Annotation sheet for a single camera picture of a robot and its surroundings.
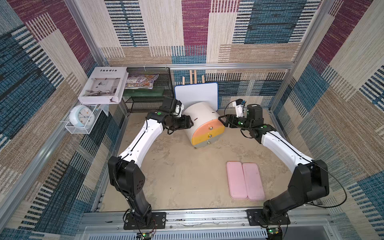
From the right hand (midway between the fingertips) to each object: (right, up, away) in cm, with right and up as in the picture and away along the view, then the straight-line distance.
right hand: (222, 116), depth 83 cm
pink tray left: (+8, -37, 0) cm, 38 cm away
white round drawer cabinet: (-12, +3, +9) cm, 15 cm away
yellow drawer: (-7, -11, +6) cm, 14 cm away
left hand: (-19, -4, -1) cm, 19 cm away
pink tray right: (+17, -39, -2) cm, 43 cm away
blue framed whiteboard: (-6, +17, +22) cm, 29 cm away
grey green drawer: (-6, -15, +12) cm, 20 cm away
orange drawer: (-8, -6, -1) cm, 10 cm away
